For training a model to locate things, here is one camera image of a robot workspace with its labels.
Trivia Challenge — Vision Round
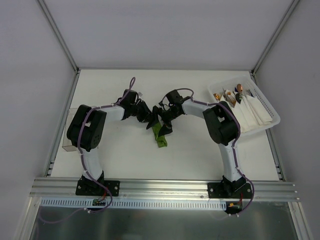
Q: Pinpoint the frame post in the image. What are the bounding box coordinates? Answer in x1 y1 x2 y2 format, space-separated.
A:
36 0 79 73
251 0 301 77

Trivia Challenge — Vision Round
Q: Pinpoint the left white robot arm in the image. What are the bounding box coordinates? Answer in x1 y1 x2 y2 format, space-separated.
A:
66 89 159 195

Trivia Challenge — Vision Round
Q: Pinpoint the right frame post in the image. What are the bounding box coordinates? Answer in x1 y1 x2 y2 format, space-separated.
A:
251 0 301 77

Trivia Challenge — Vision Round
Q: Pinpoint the copper spoon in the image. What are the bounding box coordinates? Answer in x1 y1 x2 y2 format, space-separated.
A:
236 83 243 96

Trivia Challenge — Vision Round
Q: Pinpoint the white plastic basket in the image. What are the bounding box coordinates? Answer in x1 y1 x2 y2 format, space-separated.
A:
207 75 281 136

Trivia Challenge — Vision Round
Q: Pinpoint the white slotted cable duct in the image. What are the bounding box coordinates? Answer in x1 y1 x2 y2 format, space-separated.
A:
40 197 227 211

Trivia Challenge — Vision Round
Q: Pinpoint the aluminium rail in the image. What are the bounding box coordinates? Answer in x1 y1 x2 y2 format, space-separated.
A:
29 177 301 202

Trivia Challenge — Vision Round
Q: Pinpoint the copper fork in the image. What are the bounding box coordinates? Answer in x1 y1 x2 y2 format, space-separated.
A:
228 94 237 105

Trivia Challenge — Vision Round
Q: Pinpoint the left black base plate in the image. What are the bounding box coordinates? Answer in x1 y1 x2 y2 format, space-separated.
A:
75 178 121 197

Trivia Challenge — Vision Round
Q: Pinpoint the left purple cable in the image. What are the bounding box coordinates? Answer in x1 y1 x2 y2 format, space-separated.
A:
76 76 137 213

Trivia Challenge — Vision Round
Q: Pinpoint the left frame post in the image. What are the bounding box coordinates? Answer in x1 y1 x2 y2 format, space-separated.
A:
36 0 79 73

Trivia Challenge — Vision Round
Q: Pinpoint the clear smoked plastic box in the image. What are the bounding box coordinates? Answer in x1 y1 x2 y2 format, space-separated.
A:
61 107 78 152

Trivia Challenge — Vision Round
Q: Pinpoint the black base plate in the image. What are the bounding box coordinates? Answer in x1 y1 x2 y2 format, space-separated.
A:
207 182 253 199
75 178 121 197

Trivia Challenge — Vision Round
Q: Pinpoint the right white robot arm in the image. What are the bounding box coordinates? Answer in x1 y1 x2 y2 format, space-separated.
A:
152 89 246 198

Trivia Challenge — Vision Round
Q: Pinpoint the white rolled napkin bundle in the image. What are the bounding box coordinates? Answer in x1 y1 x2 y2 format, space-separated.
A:
244 95 272 126

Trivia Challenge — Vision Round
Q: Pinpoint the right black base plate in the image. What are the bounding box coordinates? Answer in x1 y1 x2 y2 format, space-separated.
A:
207 182 253 199

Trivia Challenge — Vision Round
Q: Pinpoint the green paper napkin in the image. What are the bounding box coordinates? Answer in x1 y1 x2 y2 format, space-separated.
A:
152 122 168 148

